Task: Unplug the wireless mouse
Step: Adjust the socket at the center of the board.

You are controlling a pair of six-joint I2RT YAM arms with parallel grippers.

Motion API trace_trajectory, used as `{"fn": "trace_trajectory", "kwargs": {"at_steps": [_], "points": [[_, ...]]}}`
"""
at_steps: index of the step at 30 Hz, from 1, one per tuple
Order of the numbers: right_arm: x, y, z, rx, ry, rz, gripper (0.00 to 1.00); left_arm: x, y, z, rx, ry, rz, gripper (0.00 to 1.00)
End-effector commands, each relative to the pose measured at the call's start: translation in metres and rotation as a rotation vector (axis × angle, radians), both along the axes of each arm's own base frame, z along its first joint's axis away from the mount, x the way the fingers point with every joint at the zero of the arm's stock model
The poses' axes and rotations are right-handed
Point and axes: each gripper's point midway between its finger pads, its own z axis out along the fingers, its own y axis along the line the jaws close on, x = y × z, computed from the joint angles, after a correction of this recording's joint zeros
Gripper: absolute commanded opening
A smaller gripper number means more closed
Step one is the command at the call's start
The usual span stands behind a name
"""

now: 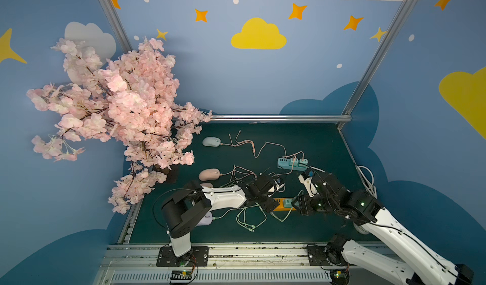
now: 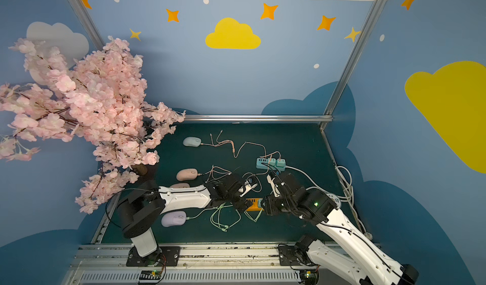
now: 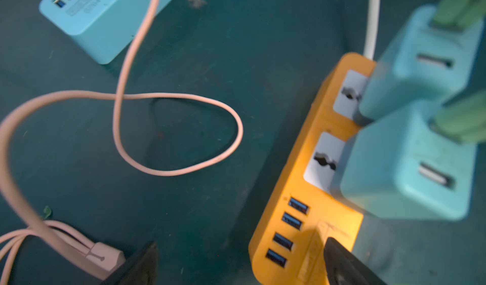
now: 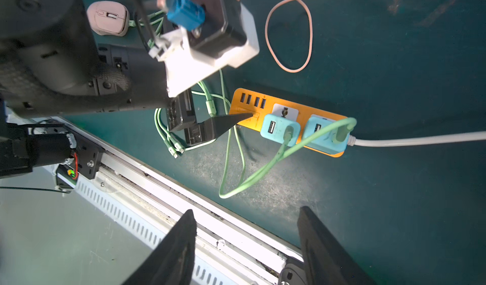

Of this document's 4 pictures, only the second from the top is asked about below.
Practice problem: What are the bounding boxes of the pink mouse lower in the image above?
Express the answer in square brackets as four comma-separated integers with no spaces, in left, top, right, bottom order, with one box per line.
[170,183,191,189]

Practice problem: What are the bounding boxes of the pale blue wireless mouse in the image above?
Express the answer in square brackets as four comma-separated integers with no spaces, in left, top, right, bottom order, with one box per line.
[183,136,202,148]

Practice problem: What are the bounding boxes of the green charging cable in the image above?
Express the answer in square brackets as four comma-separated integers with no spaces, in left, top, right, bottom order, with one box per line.
[185,203,265,233]

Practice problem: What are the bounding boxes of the aluminium rail base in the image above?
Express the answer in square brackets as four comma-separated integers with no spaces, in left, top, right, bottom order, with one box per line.
[60,241,396,285]

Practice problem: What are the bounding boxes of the orange power strip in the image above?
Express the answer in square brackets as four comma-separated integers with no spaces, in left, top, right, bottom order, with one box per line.
[246,198,263,212]

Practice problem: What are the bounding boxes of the pink charging cable upper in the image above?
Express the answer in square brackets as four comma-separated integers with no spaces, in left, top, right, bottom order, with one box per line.
[200,130,282,160]

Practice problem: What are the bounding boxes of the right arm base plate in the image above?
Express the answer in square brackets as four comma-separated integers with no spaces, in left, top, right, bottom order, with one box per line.
[277,243,316,267]

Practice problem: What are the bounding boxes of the lavender wireless mouse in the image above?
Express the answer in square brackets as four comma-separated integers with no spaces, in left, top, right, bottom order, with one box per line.
[161,211,187,228]

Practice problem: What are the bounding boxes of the pink mouse upper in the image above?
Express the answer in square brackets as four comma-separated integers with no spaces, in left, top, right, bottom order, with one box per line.
[176,169,199,182]

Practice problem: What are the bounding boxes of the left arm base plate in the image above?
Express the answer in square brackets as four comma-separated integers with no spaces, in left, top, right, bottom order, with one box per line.
[126,246,181,267]

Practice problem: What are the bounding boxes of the teal power strip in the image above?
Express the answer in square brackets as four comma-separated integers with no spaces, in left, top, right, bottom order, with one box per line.
[256,158,287,172]

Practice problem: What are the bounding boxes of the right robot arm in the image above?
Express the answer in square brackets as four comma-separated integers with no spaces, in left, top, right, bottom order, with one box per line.
[262,171,419,284]

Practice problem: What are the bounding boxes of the pink mouse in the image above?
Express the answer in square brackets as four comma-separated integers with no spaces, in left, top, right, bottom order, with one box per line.
[170,183,191,189]
[176,169,199,182]

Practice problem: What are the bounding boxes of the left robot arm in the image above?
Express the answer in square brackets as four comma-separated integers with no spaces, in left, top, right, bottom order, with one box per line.
[117,173,258,260]

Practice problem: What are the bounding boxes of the pink cherry blossom tree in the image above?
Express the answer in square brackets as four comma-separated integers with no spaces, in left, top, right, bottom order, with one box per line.
[1,38,186,214]

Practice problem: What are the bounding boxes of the white power cords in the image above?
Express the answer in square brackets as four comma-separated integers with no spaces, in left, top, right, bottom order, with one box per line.
[284,165,373,242]

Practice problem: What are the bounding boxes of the tin can with label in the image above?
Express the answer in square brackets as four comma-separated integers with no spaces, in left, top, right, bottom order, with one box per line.
[327,193,342,209]

